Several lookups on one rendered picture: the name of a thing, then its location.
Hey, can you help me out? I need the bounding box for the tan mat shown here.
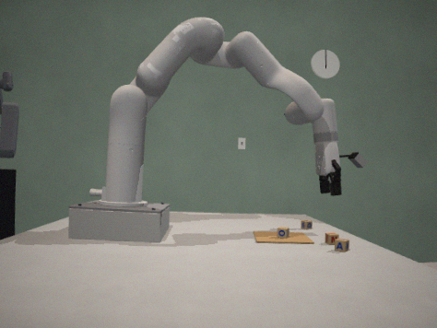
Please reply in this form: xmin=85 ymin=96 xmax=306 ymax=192
xmin=254 ymin=231 xmax=314 ymax=244

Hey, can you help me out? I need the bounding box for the wooden letter block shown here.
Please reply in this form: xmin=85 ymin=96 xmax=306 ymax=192
xmin=277 ymin=227 xmax=289 ymax=239
xmin=335 ymin=238 xmax=349 ymax=252
xmin=325 ymin=233 xmax=339 ymax=245
xmin=301 ymin=220 xmax=313 ymax=229

